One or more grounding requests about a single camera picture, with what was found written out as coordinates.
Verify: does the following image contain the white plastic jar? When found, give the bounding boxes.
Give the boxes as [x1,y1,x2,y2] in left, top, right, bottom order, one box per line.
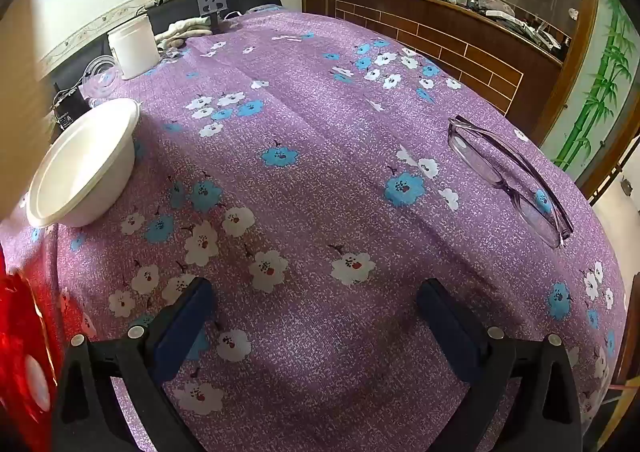
[107,14,160,81]

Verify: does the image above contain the small black box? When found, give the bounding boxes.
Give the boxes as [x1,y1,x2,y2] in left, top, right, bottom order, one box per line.
[52,82,93,130]

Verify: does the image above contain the red plastic bowl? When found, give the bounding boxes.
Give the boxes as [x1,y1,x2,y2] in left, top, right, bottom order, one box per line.
[0,232,68,452]

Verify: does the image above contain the clear-framed eyeglasses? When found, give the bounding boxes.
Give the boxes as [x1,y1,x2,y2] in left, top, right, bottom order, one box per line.
[446,115,575,249]

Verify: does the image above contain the wooden cabinet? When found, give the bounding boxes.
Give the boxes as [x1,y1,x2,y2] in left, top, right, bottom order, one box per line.
[300,0,601,143]

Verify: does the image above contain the clear glass cup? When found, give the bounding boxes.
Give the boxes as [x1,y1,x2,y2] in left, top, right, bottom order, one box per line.
[80,56,123,107]

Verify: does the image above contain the bamboo wall decal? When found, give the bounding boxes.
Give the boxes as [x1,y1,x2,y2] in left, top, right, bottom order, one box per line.
[542,0,640,173]

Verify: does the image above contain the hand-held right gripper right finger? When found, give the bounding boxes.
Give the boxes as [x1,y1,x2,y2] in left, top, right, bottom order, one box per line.
[416,278,583,452]

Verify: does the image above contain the purple floral tablecloth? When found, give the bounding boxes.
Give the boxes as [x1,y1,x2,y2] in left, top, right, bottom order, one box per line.
[0,2,631,452]

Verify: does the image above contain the wooden chair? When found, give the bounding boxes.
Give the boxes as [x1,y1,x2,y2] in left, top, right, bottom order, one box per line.
[610,272,640,413]

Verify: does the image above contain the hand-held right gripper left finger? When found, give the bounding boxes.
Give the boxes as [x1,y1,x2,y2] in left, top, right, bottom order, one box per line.
[52,276,218,452]

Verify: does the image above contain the white cloth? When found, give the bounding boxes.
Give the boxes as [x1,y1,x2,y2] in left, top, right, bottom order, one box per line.
[155,14,216,50]

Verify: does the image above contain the white plastic bowl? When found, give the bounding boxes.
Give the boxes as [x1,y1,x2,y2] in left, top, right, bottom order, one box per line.
[25,98,142,229]

